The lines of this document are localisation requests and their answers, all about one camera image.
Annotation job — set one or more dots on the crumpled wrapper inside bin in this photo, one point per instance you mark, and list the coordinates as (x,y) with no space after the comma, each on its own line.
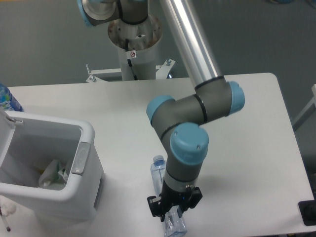
(54,173)

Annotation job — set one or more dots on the white frame at right edge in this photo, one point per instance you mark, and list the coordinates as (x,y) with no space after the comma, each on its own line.
(306,112)

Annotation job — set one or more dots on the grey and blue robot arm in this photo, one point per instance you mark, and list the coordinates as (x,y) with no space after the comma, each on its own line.
(178,123)

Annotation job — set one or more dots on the black device at table edge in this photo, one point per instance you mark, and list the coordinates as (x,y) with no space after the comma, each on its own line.
(308,212)

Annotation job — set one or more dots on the white pedestal base frame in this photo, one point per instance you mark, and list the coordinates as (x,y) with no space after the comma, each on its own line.
(163,71)

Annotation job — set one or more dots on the blue labelled bottle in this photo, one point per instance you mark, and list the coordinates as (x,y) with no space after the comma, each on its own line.
(7,101)

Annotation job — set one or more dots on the clear plastic water bottle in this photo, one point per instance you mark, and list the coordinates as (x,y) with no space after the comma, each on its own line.
(173,225)

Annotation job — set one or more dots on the white trash can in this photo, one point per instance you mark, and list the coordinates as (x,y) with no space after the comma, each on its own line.
(26,138)

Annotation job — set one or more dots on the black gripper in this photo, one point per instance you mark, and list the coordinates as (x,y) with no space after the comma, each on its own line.
(169,198)

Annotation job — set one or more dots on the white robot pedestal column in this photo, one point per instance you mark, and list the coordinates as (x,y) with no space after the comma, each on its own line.
(137,45)

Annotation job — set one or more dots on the white fluffy duster stick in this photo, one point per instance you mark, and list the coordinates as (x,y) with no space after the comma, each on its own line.
(7,208)

